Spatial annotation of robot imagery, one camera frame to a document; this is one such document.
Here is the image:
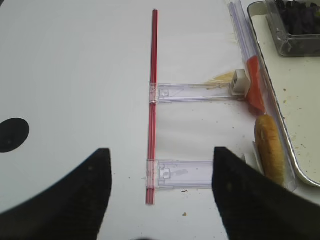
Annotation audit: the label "tomato slice in rack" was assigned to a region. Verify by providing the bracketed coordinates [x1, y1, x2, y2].
[246, 55, 265, 113]

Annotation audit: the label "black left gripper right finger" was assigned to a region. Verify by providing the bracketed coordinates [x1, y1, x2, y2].
[212, 147, 320, 240]

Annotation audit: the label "left upper clear pusher track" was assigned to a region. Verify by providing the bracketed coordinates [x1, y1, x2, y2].
[149, 83, 245, 104]

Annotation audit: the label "purple cabbage leaves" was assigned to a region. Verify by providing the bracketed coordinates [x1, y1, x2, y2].
[275, 0, 320, 36]

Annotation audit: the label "bun half left rack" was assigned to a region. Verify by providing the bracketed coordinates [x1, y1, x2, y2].
[254, 114, 285, 187]

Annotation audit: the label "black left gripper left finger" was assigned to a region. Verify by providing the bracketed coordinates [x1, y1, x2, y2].
[0, 148, 112, 240]

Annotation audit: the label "left lower clear pusher track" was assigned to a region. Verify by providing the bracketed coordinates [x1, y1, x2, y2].
[146, 160, 213, 190]

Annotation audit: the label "clear plastic salad container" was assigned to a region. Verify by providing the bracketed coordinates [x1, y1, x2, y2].
[265, 0, 320, 57]

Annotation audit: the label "metal serving tray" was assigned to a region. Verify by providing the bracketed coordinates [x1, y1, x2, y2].
[247, 0, 320, 187]

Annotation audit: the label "clear pusher track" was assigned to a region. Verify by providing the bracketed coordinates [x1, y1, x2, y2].
[146, 160, 213, 190]
[149, 83, 245, 104]

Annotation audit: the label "left red rail strip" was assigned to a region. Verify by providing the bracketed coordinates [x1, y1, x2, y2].
[145, 9, 159, 205]

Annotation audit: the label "left white pusher block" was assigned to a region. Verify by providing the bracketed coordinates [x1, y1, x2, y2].
[230, 69, 251, 97]

